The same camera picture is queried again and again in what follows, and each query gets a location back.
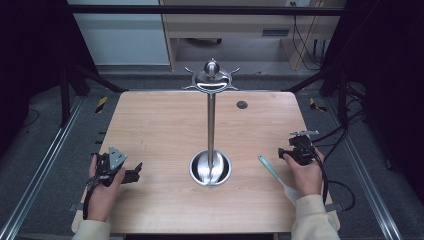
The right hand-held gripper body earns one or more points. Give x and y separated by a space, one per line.
301 148

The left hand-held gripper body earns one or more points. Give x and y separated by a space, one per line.
111 163

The steel utensil stand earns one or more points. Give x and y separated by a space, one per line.
210 126

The person's right hand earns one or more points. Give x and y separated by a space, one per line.
306 176

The person's left hand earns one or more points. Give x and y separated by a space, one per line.
104 195

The yellow black striped tape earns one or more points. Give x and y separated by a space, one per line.
101 104
316 104

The table grommet hole cover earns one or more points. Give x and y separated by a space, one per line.
242 105

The white cabinet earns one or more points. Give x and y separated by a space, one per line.
121 36

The aluminium floor rail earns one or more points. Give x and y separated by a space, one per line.
36 168
363 170

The black metal frame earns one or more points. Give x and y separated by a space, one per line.
206 9

